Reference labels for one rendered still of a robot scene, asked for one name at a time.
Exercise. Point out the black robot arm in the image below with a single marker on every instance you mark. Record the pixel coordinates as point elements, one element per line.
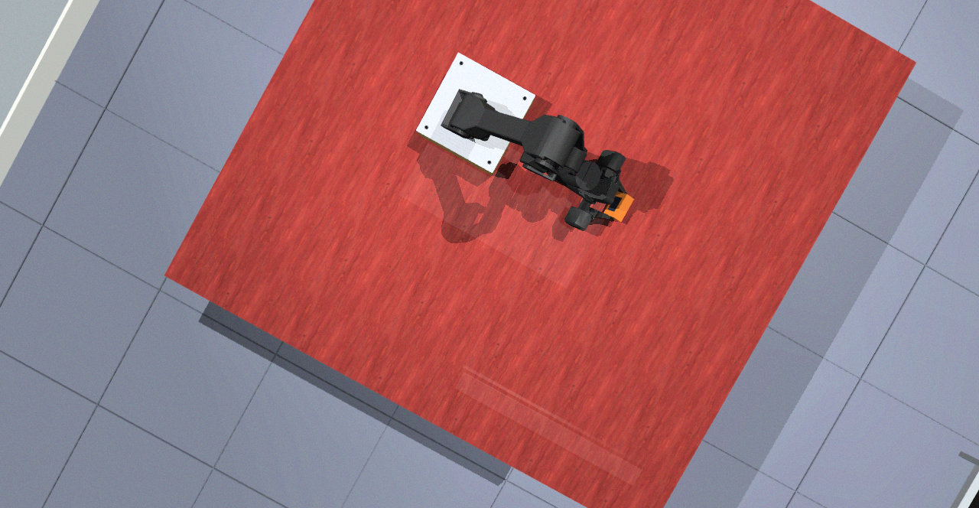
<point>552,145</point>

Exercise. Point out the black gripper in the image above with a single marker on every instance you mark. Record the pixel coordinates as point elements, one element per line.
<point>581,217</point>

